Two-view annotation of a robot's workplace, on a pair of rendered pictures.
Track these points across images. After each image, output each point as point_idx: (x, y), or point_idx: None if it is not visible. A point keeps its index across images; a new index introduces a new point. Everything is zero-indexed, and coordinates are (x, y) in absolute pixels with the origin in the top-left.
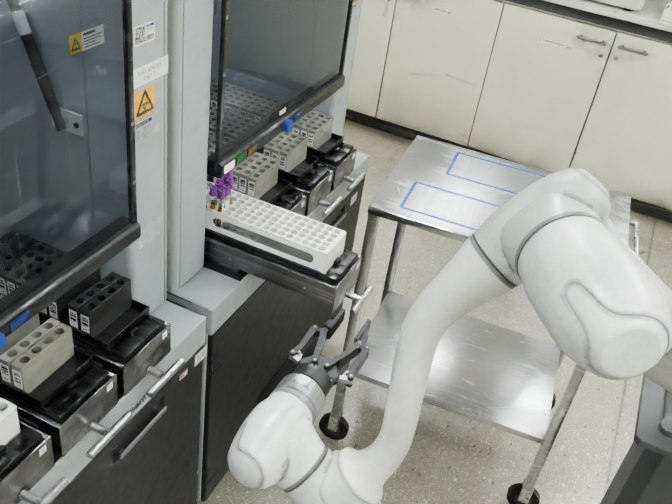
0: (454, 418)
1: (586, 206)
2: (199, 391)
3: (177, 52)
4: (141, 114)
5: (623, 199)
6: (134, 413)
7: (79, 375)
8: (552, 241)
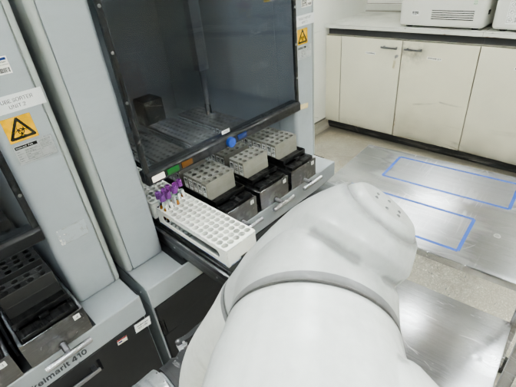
0: None
1: (344, 257)
2: (152, 348)
3: (57, 84)
4: (18, 138)
5: None
6: (56, 377)
7: None
8: (228, 338)
